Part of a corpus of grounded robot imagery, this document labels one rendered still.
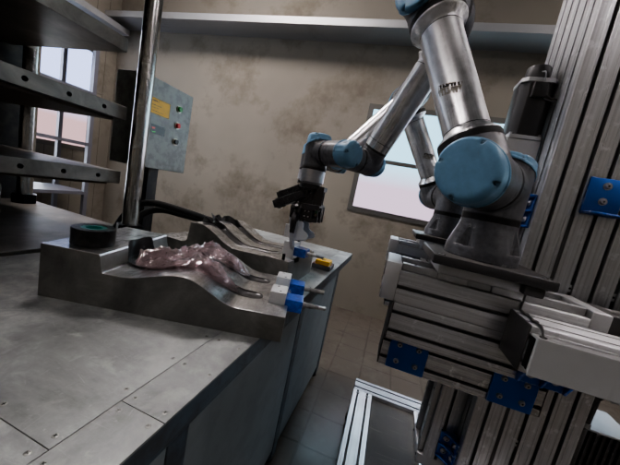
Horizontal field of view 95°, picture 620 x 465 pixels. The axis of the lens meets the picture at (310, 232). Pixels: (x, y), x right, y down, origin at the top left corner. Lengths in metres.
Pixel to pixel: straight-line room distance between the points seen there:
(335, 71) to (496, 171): 2.74
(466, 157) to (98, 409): 0.65
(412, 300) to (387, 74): 2.63
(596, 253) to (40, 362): 1.13
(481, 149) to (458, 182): 0.06
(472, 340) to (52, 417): 0.71
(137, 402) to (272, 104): 3.05
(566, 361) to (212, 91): 3.57
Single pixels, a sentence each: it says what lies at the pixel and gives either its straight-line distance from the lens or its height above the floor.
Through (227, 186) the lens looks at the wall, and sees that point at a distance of 3.39.
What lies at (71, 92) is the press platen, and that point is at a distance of 1.30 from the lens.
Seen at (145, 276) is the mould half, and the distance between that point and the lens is 0.67.
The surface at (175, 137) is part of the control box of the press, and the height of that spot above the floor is 1.24.
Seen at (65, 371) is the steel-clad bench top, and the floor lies 0.80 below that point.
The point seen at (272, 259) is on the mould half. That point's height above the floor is 0.88.
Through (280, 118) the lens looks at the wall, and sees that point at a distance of 3.22.
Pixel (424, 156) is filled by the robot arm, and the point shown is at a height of 1.34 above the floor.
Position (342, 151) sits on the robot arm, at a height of 1.23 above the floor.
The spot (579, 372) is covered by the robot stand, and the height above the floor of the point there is 0.91.
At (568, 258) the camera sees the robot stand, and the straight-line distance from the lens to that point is 0.97.
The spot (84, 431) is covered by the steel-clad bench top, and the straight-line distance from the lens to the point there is 0.47.
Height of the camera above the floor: 1.11
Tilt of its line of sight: 8 degrees down
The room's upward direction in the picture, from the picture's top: 11 degrees clockwise
